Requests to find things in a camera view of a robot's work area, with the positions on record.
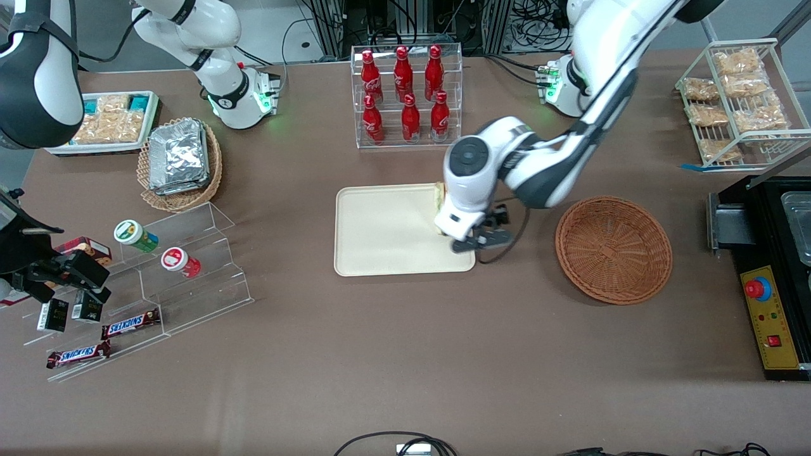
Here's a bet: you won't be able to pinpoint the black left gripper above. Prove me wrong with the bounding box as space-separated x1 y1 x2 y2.
452 205 512 255

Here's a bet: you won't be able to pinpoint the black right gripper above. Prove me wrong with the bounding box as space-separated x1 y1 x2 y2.
0 215 112 305

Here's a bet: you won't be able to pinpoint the beige plastic tray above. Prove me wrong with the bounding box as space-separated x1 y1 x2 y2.
334 182 476 277

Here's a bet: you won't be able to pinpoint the white rectangular snack tray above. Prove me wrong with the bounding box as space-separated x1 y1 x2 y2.
44 91 162 156

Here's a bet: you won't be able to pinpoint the brown round wicker basket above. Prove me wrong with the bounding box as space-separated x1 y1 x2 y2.
555 196 674 306

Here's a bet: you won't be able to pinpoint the light tan wicker basket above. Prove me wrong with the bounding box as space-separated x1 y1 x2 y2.
137 117 224 213

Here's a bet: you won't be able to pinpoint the black machine with tray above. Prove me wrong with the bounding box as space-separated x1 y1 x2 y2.
729 172 811 382

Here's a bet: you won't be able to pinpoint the small black box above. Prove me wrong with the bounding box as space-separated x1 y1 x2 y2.
37 298 69 334
71 293 103 324

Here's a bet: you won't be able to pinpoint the red brown chocolate box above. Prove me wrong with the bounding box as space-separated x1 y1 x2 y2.
54 236 113 267

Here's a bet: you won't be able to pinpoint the brown Snickers bar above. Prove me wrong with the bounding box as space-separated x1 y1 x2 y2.
101 308 161 341
46 341 112 370

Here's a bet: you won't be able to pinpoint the green lidded snack cup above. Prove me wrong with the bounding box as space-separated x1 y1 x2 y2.
113 219 159 254

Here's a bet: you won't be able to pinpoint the red lidded snack cup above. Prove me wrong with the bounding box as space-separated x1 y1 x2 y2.
160 247 201 279

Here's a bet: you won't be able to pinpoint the clear acrylic stepped stand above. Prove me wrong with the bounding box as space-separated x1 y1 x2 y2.
22 201 255 383

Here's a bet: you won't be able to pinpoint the red cola bottle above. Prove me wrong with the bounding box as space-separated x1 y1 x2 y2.
361 51 384 105
394 46 414 102
362 94 385 145
431 91 450 141
402 94 421 143
425 44 444 102

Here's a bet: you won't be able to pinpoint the clear acrylic bottle rack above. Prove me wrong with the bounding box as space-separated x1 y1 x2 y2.
350 43 463 150

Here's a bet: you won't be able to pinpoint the silver foil packet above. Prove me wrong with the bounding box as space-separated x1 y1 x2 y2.
151 127 212 196
148 119 208 186

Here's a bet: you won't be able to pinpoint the clear bag of snacks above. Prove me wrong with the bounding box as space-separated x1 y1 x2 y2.
734 101 790 134
722 73 771 99
681 77 720 103
687 103 729 127
699 138 742 163
713 47 764 77

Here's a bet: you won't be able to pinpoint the yellow control panel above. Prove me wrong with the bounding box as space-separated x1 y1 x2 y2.
740 265 801 372

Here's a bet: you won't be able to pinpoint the steel pan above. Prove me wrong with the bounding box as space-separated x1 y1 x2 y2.
781 190 811 268

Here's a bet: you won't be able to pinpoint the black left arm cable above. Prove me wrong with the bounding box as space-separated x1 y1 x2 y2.
478 201 530 264

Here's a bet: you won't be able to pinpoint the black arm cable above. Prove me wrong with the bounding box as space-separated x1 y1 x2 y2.
478 201 530 264
75 8 154 64

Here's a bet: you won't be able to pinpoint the black base cable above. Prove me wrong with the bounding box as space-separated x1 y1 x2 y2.
463 51 553 87
234 18 317 72

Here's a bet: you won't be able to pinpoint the black looped cables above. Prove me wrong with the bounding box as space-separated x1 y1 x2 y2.
333 431 458 456

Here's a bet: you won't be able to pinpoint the tangled black cables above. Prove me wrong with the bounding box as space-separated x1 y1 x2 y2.
510 0 574 53

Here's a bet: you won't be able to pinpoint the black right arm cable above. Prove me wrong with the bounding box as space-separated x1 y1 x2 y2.
75 8 154 64

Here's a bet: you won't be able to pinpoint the aluminium frame rack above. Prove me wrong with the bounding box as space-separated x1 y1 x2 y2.
307 0 515 59

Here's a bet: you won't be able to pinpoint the grey metal bracket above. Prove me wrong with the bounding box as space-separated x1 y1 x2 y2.
706 192 756 254

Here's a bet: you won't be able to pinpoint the white wire rack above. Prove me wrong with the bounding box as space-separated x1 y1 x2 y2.
675 38 811 170

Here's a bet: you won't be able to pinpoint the thin black cables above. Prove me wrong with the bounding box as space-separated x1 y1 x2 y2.
558 442 771 456

